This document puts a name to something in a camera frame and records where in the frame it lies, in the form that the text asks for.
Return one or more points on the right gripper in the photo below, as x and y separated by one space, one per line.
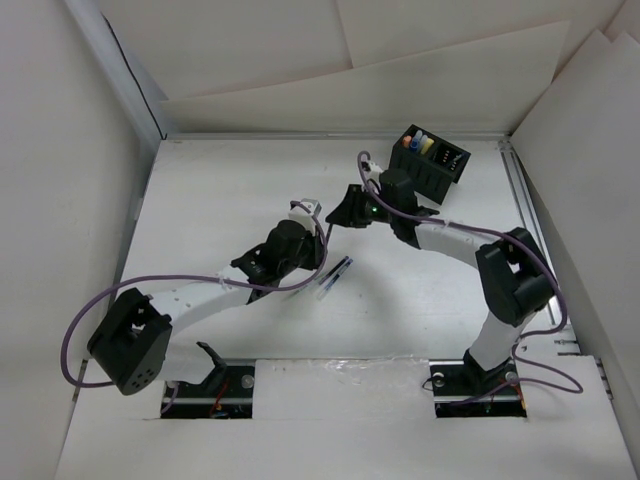
348 213

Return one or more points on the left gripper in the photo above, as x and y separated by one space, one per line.
312 240

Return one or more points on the dark cap gel pen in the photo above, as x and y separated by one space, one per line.
332 271

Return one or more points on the yellow cap highlighter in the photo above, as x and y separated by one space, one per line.
426 146

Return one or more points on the green gel pen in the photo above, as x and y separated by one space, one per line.
299 291

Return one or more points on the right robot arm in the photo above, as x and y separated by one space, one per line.
514 286

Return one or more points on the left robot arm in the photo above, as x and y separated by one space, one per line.
133 344

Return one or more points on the blue cap gel pen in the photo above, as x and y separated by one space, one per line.
334 279

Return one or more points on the black slotted organizer box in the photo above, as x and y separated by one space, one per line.
433 173

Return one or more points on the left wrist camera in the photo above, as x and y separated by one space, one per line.
304 210

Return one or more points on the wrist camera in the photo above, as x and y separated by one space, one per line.
304 210
371 169

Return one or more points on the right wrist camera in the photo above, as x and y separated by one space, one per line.
371 169

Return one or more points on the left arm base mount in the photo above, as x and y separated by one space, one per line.
226 393

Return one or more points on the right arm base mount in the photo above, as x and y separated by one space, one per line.
462 389

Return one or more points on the aluminium rail right side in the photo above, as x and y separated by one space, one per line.
563 335

